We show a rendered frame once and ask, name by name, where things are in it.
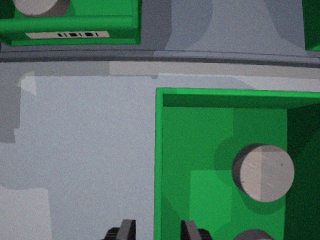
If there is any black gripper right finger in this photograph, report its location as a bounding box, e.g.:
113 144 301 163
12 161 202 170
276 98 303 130
180 220 213 240

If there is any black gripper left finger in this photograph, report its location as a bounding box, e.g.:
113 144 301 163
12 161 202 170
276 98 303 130
102 219 136 240

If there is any green bin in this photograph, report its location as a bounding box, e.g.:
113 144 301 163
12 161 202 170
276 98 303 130
0 0 142 46
154 87 320 240
302 0 320 51

